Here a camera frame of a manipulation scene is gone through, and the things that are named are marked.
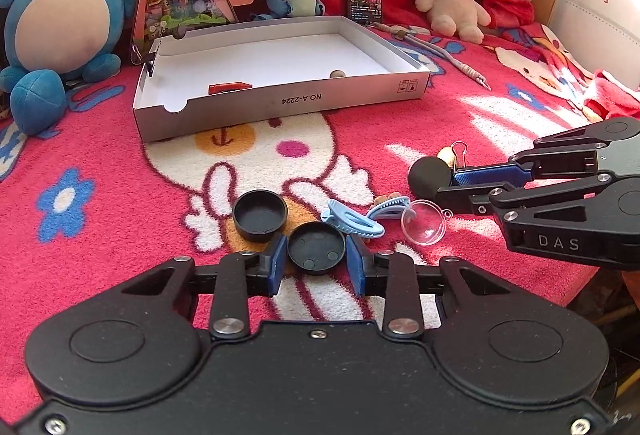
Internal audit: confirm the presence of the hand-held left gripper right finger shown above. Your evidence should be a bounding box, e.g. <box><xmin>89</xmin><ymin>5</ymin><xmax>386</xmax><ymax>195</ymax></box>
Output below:
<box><xmin>345</xmin><ymin>235</ymin><xmax>506</xmax><ymax>341</ymax></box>

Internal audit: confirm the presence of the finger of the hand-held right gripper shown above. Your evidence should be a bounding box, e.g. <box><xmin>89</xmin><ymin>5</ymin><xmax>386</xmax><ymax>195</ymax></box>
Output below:
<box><xmin>451</xmin><ymin>122</ymin><xmax>610</xmax><ymax>188</ymax></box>
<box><xmin>436</xmin><ymin>172</ymin><xmax>617</xmax><ymax>222</ymax></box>

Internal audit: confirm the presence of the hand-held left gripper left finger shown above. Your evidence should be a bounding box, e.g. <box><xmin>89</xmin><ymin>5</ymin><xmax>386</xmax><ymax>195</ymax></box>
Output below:
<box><xmin>120</xmin><ymin>235</ymin><xmax>289</xmax><ymax>341</ymax></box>

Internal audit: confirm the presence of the thick black round disc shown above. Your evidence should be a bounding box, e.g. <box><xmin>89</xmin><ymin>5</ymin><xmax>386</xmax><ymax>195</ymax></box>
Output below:
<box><xmin>407</xmin><ymin>156</ymin><xmax>453</xmax><ymax>202</ymax></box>

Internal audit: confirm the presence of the black round cap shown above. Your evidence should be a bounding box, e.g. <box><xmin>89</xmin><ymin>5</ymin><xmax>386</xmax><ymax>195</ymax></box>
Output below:
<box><xmin>232</xmin><ymin>189</ymin><xmax>289</xmax><ymax>243</ymax></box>
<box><xmin>287</xmin><ymin>221</ymin><xmax>347</xmax><ymax>276</ymax></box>

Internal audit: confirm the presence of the light blue hair clip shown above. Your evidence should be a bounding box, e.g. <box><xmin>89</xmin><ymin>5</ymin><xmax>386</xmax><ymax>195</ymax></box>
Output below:
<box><xmin>320</xmin><ymin>198</ymin><xmax>386</xmax><ymax>241</ymax></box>
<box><xmin>366</xmin><ymin>195</ymin><xmax>412</xmax><ymax>222</ymax></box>

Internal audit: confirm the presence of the clear plastic half sphere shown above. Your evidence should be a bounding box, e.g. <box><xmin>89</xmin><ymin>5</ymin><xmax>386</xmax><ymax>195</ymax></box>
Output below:
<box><xmin>400</xmin><ymin>199</ymin><xmax>453</xmax><ymax>246</ymax></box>

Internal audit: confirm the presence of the white cardboard box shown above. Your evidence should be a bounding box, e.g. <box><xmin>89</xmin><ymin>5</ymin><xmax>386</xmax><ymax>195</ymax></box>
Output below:
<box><xmin>132</xmin><ymin>15</ymin><xmax>432</xmax><ymax>145</ymax></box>

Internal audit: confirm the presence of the crumpled red cloth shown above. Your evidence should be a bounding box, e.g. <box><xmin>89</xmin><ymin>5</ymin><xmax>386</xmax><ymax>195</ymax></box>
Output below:
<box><xmin>475</xmin><ymin>0</ymin><xmax>536</xmax><ymax>28</ymax></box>

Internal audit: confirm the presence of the small red plastic piece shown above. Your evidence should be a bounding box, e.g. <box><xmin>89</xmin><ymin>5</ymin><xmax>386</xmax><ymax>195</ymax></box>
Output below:
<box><xmin>208</xmin><ymin>82</ymin><xmax>252</xmax><ymax>97</ymax></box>

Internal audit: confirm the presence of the red cartoon printed blanket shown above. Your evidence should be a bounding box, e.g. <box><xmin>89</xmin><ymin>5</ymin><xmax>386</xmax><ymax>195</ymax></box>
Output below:
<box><xmin>0</xmin><ymin>0</ymin><xmax>640</xmax><ymax>416</ymax></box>

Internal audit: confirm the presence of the round blue mouse plush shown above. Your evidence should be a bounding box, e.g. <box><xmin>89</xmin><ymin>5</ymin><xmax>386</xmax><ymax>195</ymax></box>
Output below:
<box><xmin>0</xmin><ymin>0</ymin><xmax>146</xmax><ymax>137</ymax></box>

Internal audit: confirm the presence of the grey braided lanyard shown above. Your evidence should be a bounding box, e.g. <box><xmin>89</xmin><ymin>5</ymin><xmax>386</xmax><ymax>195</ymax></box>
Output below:
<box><xmin>372</xmin><ymin>21</ymin><xmax>493</xmax><ymax>91</ymax></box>

